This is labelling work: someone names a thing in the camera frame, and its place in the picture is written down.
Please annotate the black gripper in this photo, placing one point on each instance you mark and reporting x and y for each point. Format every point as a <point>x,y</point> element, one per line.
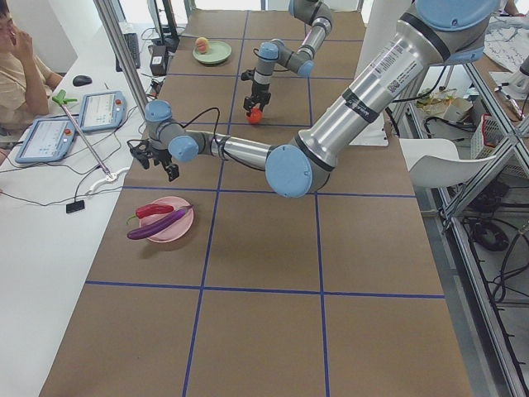
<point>259,91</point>
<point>159,156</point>

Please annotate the red yellow pomegranate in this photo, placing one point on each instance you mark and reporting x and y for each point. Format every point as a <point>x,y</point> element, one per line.
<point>254,116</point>

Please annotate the red chili pepper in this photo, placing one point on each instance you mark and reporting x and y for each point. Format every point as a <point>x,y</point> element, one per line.
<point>151,211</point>

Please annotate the purple eggplant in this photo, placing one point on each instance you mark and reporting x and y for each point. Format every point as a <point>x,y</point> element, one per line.
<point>159,225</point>

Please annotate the yellow green peach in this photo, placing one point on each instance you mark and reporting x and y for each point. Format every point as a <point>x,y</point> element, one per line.
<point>202,45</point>

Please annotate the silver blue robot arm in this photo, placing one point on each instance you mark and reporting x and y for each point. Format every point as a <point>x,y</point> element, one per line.
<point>314,14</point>
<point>428,33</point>

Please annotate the light green plate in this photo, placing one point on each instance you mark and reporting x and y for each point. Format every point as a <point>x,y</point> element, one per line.
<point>219,52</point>

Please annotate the far teach pendant tablet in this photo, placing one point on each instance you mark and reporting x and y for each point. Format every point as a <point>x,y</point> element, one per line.
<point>102,111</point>

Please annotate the teach pendant tablet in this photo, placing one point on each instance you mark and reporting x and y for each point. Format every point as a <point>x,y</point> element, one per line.
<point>48,139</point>
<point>102,111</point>

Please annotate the small black box device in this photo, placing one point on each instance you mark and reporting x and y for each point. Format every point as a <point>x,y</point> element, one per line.
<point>75,206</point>

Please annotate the near teach pendant tablet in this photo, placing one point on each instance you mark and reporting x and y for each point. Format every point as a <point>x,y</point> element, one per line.
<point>48,139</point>

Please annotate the black computer mouse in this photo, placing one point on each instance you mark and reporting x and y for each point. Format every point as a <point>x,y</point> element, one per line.
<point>81,80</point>

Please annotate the pink rod with green clip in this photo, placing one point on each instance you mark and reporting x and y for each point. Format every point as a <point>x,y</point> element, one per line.
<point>61,100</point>

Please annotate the black keyboard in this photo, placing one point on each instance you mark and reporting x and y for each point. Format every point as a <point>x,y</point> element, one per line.
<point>133,47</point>

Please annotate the seated person beige shirt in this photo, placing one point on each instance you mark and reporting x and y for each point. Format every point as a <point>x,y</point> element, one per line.
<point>26,82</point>

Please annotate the white plastic chair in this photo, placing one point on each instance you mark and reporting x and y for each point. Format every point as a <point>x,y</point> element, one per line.
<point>435,163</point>

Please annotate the white basket crate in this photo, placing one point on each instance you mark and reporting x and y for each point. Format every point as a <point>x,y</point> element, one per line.
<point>486,138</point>

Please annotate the aluminium frame post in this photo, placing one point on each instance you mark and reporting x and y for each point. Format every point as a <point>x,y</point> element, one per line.
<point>111,25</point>

